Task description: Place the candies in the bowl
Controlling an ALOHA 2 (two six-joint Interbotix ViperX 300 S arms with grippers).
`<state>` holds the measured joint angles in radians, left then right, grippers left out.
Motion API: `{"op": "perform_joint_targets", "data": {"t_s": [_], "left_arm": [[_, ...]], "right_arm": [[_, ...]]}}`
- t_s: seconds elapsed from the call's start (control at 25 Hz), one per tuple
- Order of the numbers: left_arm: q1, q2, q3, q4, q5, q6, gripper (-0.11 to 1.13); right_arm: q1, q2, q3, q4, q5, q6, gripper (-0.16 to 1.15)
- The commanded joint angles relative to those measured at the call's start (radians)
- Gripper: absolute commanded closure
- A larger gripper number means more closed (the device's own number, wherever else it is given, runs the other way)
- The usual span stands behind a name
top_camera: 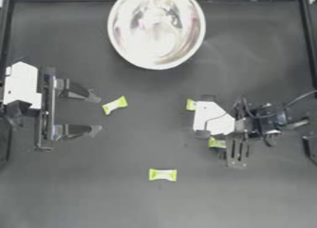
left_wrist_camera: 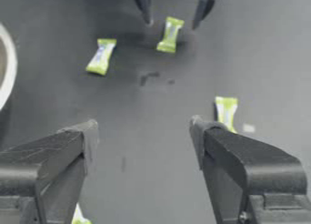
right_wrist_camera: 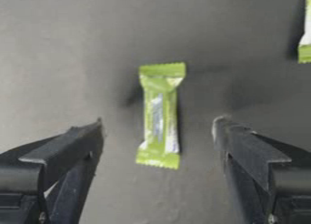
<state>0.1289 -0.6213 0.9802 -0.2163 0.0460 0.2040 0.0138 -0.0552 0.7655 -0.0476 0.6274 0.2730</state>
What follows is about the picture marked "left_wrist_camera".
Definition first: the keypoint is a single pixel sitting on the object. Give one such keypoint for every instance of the green candy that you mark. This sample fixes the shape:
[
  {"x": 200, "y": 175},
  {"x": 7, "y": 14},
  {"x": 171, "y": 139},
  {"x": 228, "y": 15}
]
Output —
[
  {"x": 225, "y": 110},
  {"x": 79, "y": 218},
  {"x": 169, "y": 35},
  {"x": 100, "y": 56}
]

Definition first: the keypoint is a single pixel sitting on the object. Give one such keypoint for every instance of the steel bowl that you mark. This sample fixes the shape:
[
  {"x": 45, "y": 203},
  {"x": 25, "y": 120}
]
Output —
[{"x": 5, "y": 60}]

